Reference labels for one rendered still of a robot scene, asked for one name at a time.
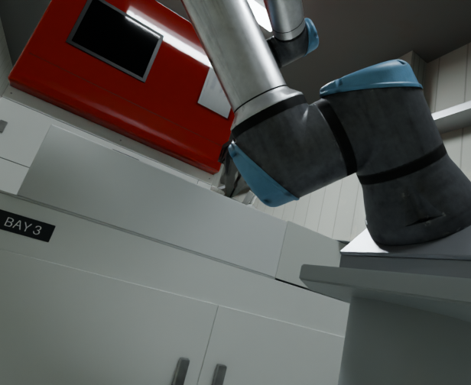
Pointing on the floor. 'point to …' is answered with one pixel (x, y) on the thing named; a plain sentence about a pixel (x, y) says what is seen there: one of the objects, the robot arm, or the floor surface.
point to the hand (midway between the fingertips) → (232, 192)
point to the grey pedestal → (410, 326)
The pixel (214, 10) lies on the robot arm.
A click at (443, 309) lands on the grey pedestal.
